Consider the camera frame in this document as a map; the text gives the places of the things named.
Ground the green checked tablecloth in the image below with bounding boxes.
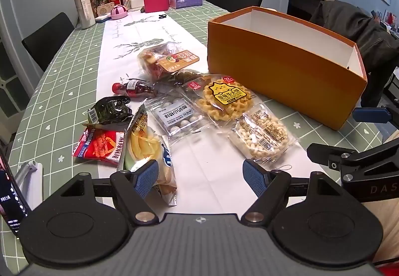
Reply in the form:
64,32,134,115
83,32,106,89
8,0,384,233

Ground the person's right forearm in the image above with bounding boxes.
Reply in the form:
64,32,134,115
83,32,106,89
365,198,399,264

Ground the white bottle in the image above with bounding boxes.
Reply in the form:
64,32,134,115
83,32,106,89
73,0,96,29

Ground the small red bottle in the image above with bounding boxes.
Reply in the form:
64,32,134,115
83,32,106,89
112,78,158,98

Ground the beige small radio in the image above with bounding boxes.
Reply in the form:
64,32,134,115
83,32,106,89
95,3,114,19

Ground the dark jacket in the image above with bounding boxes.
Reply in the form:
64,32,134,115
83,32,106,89
310,0,399,108

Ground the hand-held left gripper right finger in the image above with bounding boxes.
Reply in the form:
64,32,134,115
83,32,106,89
241,159,347,227

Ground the white deer print runner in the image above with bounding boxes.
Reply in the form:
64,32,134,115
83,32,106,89
73,10,328,217

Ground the orange cardboard box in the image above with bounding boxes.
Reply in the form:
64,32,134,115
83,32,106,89
207,6,368,131

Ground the clear packet dark snack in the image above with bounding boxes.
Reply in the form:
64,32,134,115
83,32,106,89
156,69,212,90

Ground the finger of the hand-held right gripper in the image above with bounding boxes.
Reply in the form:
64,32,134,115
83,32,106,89
352,107,399,124
306,138,399,171

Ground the pink round gadget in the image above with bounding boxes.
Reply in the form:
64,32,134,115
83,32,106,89
110,5,129,19

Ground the black smartphone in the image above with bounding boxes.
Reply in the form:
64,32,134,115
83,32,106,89
0,139,32,236

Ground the dark green snack packet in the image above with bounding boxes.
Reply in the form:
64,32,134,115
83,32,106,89
83,96,134,125

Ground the mixed fruit packet orange label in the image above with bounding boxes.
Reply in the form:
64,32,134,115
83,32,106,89
137,42,200,80

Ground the yellow chips packet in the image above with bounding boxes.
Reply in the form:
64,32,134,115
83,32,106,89
117,105,178,206

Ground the waffle packet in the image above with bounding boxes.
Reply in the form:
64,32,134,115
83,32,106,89
182,74,265,127

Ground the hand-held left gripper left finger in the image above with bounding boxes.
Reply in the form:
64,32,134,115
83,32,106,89
51,159,160,227

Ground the red snack packet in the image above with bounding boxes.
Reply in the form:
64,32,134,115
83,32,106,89
72,127,127,166

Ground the puffed grain cake packet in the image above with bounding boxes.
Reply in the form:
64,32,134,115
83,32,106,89
229,103,298,164

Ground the white ball snack packet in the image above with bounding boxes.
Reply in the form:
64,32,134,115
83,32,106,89
143,91,215,144

